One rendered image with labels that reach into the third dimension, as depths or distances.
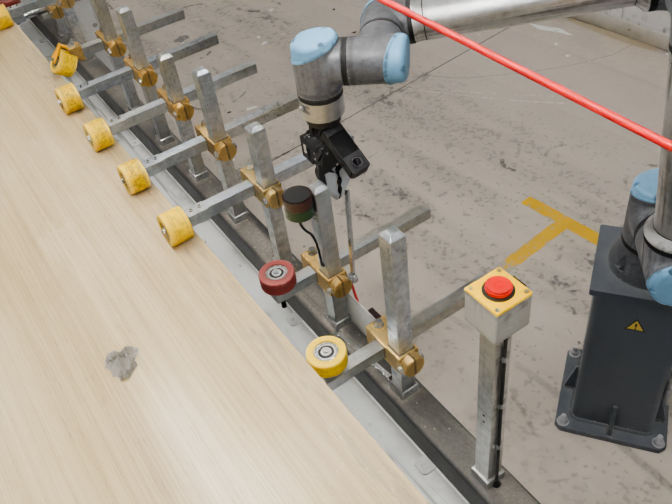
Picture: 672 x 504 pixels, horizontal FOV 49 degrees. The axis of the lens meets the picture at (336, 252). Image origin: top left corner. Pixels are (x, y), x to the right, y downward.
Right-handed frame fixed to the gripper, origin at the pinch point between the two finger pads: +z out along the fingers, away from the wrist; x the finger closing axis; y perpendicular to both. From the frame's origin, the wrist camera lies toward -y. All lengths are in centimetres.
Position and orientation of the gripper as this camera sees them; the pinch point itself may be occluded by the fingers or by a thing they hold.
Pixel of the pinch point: (339, 195)
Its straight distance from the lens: 161.0
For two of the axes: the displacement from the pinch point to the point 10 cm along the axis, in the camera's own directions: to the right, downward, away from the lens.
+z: 1.1, 7.2, 6.8
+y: -5.6, -5.2, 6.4
